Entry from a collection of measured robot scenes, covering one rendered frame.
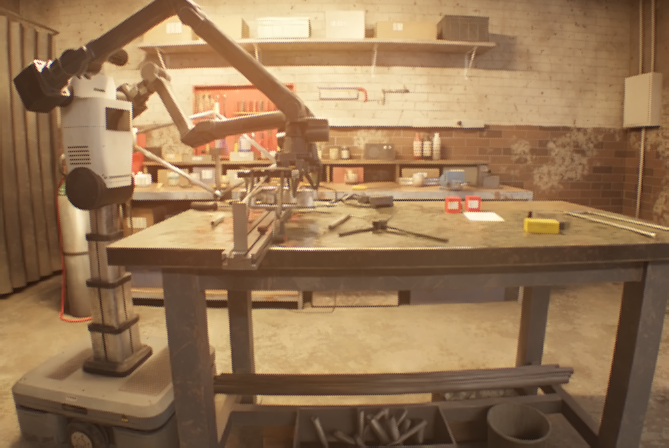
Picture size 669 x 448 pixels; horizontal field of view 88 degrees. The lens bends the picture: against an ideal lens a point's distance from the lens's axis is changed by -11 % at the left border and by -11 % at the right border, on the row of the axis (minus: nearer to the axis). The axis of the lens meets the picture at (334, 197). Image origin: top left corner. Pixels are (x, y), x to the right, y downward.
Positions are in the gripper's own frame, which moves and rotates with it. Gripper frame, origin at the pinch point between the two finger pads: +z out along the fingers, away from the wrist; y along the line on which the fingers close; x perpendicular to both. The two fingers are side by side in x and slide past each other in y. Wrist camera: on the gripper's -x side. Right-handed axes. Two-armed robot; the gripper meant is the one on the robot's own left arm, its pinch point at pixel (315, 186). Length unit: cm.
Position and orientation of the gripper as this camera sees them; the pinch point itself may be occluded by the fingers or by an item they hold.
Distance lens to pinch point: 132.9
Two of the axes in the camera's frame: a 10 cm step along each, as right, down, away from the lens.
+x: 9.8, -1.7, -0.1
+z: 1.7, 9.8, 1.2
